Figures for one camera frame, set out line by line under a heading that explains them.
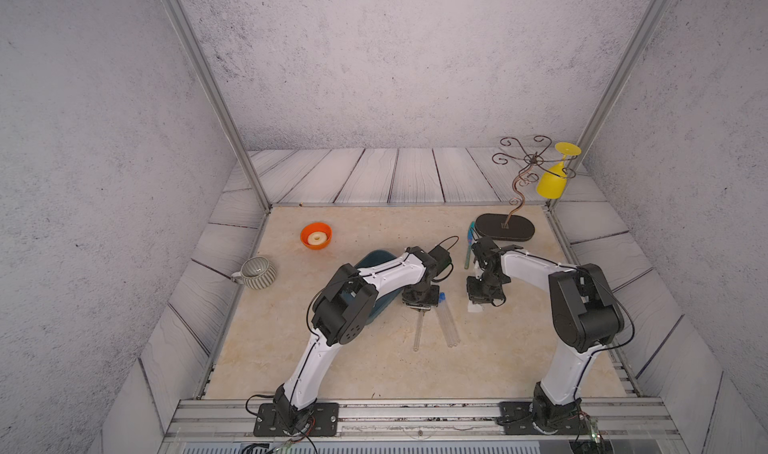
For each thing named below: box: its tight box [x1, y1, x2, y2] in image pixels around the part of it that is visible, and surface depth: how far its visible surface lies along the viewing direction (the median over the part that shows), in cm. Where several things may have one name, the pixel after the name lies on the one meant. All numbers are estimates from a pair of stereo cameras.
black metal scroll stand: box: [475, 135, 577, 241], surface depth 111 cm
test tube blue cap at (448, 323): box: [437, 292, 461, 348], surface depth 91 cm
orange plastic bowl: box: [300, 222, 333, 250], surface depth 110 cm
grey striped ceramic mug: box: [231, 256, 277, 290], surface depth 96 cm
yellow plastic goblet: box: [536, 142, 581, 200], surface depth 98 cm
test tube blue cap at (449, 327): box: [439, 292, 461, 348], surface depth 91 cm
